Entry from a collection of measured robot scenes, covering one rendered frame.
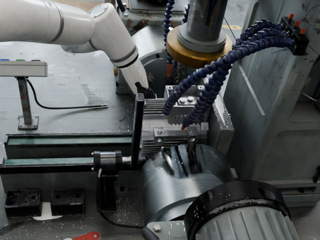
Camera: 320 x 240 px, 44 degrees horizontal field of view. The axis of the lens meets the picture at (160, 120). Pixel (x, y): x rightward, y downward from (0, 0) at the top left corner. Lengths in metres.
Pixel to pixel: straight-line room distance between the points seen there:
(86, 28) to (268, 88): 0.51
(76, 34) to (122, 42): 0.20
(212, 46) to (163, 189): 0.37
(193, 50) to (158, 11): 0.56
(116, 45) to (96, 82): 0.71
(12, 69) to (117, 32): 0.47
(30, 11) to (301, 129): 0.74
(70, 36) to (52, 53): 1.07
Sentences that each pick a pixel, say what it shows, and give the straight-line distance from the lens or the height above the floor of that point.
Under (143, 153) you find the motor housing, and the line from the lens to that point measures 1.18.
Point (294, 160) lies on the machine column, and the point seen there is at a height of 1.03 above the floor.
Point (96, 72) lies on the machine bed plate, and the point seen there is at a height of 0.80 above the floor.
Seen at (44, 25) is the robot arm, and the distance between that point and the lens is 0.81.
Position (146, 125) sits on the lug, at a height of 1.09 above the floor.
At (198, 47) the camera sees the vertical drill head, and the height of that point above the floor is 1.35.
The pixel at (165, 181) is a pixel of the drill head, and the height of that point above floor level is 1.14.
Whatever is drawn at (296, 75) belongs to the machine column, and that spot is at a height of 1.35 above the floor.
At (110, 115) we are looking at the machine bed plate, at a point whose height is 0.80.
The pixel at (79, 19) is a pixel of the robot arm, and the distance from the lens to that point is 0.90.
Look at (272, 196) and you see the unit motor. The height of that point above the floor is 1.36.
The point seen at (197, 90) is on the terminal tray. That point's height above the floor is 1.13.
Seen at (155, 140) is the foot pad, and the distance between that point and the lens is 1.14.
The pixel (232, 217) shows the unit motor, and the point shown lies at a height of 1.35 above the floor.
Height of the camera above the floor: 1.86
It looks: 42 degrees down
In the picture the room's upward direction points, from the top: 9 degrees clockwise
